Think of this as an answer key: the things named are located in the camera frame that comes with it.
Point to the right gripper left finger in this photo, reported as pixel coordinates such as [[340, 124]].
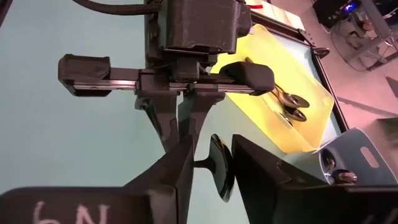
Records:
[[174, 174]]

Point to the teal table mat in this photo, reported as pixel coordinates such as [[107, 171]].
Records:
[[62, 140]]

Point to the yellow translucent plastic bin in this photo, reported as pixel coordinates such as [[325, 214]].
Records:
[[273, 46]]

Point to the black device with blue light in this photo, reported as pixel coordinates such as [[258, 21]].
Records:
[[332, 12]]

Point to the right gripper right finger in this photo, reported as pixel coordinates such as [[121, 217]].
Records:
[[258, 174]]

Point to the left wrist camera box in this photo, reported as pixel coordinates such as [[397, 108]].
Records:
[[202, 25]]

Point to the grey plastic bin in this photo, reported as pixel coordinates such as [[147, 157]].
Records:
[[357, 146]]

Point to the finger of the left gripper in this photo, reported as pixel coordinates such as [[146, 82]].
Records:
[[194, 112], [163, 118]]

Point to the grey metal table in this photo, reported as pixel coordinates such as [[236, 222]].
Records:
[[377, 21]]

